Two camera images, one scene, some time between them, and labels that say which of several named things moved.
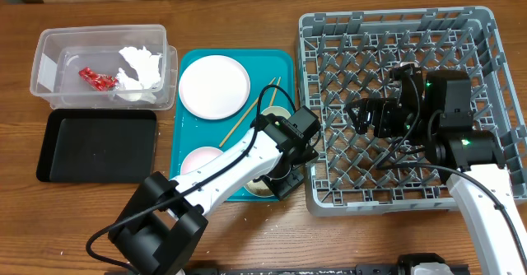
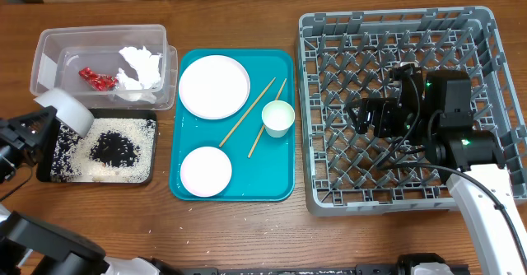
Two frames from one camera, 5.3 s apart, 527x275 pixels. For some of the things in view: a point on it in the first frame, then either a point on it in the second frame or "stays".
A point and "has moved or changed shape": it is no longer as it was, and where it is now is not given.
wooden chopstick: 261,94 stays
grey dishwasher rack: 344,58 stays
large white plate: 214,87 stays
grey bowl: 259,188 to 70,109
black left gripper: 286,186 to 16,129
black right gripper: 382,108 stays
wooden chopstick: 275,93 has moved or changed shape
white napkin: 147,67 stays
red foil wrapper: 99,81 stays
